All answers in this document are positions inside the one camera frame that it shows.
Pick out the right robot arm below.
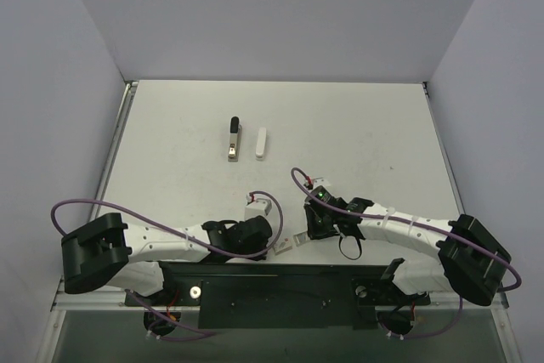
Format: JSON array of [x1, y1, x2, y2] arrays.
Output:
[[303, 185, 511, 306]]

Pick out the left aluminium rail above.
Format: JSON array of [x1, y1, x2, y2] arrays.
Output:
[[51, 280, 126, 311]]

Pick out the staple box with red dot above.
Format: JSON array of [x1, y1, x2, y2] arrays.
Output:
[[273, 237, 293, 255]]

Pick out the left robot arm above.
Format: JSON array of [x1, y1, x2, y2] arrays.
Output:
[[61, 213, 273, 305]]

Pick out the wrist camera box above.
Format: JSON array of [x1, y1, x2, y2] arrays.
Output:
[[244, 193, 272, 221], [304, 177, 332, 191]]

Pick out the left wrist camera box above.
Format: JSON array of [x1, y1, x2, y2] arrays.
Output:
[[244, 193, 272, 221]]

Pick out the staple box tray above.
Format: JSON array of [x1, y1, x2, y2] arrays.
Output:
[[293, 231, 309, 247]]

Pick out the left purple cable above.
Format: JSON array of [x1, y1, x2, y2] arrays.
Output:
[[49, 190, 285, 342]]

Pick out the purple cable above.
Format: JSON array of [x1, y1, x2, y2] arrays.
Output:
[[49, 190, 285, 342], [290, 167, 523, 341]]

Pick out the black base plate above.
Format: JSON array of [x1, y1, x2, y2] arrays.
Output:
[[125, 260, 430, 330]]

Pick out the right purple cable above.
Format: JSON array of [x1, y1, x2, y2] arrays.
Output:
[[290, 167, 523, 341]]

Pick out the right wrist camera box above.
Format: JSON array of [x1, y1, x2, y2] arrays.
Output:
[[304, 177, 332, 191]]

